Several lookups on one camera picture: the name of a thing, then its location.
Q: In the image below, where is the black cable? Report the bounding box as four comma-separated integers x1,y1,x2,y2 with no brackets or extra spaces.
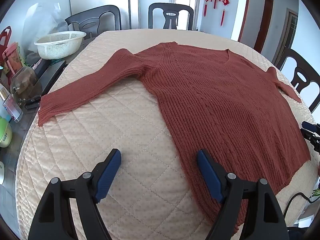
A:
284,192,319,217

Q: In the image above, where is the clear plastic bag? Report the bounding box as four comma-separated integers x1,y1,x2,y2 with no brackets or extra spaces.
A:
21,2,69,55

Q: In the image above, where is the clear bottle with metal cap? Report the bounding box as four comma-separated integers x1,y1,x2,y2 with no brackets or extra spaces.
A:
0,84,23,123

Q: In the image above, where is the rust brown knit sweater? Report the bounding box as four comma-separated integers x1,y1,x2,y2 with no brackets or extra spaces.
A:
37,42,312,237

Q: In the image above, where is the brown framed door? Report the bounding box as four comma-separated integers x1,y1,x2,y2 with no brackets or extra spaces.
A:
237,0,274,54

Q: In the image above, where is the dark wooden chair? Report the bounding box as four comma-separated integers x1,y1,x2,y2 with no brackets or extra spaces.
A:
275,48,320,114
148,2,195,30
64,5,122,40

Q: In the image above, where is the brown side door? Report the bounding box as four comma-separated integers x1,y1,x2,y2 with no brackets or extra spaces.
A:
272,9,299,65

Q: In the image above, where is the long black box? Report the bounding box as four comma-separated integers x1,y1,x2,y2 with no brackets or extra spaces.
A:
32,60,67,98

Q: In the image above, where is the glass jar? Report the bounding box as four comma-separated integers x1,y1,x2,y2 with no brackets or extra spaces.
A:
10,66,38,100

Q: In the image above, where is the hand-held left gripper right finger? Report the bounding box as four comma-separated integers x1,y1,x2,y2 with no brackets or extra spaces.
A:
196,149,289,240

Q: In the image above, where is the beige quilted table mat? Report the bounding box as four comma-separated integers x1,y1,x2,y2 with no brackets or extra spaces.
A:
15,29,319,240

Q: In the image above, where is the white plastic colander basket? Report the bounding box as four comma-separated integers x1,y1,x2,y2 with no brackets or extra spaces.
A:
34,31,87,60

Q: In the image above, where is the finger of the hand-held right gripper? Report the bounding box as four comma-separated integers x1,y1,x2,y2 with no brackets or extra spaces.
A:
300,129,320,153
301,121,320,132

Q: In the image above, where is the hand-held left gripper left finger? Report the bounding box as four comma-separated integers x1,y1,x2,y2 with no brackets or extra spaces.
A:
27,149,122,240

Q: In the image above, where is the green cup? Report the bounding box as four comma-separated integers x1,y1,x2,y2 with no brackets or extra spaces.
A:
0,117,13,148

